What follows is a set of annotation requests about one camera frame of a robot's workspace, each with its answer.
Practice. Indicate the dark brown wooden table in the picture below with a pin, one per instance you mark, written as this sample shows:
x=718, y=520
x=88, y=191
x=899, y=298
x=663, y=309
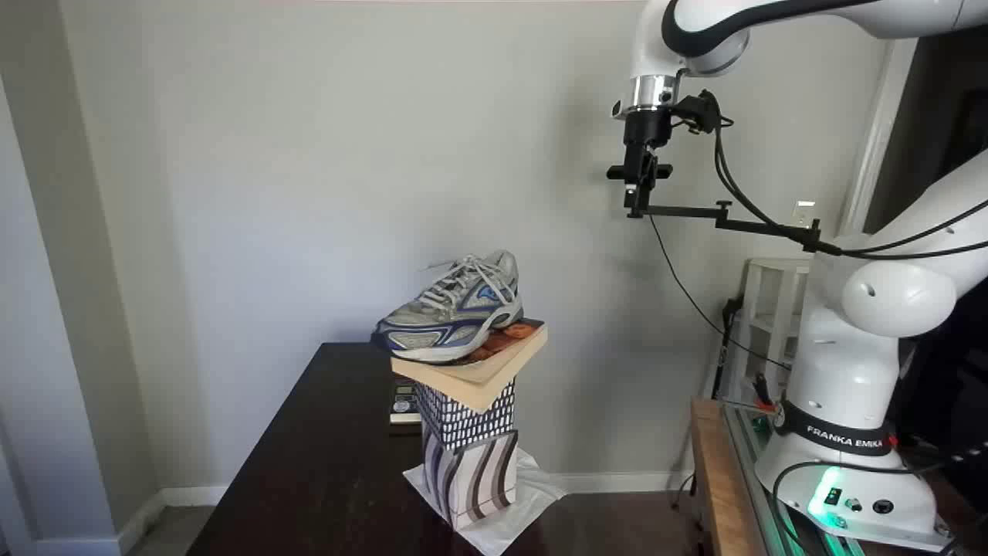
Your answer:
x=311, y=465

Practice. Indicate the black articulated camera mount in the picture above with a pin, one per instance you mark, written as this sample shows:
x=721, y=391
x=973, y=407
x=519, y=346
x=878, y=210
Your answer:
x=689, y=210

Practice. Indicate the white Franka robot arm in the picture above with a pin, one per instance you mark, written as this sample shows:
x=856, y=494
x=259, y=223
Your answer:
x=865, y=412

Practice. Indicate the black stereo camera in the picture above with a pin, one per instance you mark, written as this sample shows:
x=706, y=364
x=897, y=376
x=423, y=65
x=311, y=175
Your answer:
x=615, y=172

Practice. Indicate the white paper sheet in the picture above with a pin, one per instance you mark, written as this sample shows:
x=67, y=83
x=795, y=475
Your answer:
x=534, y=499

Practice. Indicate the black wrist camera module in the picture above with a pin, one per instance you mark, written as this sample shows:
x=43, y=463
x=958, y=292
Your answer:
x=698, y=110

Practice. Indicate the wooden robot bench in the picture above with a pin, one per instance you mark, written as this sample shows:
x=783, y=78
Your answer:
x=714, y=484

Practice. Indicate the paperback book with portrait cover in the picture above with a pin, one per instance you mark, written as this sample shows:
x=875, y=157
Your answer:
x=482, y=372

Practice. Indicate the wavy striped tissue box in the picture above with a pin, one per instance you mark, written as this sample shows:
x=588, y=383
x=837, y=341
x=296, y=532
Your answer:
x=472, y=481

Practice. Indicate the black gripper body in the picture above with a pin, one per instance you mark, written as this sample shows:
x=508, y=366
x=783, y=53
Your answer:
x=646, y=128

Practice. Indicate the dotted blue white tissue box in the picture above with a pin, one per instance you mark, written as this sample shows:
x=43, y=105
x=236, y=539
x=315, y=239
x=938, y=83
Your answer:
x=467, y=422

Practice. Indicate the white shelf unit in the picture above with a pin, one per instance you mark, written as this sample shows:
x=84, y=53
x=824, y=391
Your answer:
x=766, y=309

